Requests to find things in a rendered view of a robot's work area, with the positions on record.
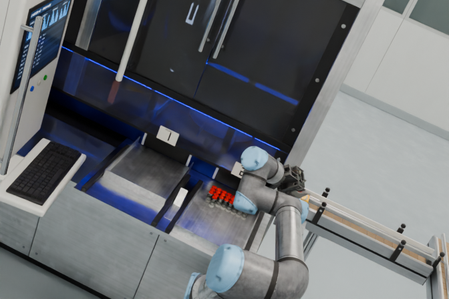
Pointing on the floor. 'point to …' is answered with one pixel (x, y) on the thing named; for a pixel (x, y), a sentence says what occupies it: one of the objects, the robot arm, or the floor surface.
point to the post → (341, 65)
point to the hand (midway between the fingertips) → (296, 193)
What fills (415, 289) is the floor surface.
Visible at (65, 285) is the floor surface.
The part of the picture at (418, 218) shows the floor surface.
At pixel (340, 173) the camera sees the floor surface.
